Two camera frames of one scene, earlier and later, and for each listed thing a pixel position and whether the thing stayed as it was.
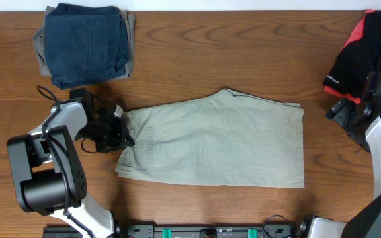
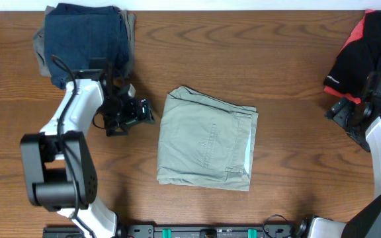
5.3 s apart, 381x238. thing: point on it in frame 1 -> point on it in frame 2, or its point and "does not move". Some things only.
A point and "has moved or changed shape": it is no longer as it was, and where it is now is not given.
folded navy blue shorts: x=85 y=43 does not move
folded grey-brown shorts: x=39 y=43 does not move
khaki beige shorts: x=221 y=138 has moved or changed shape
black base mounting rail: x=132 y=230 does not move
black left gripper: x=119 y=137 -> x=134 y=116
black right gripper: x=340 y=112 does not move
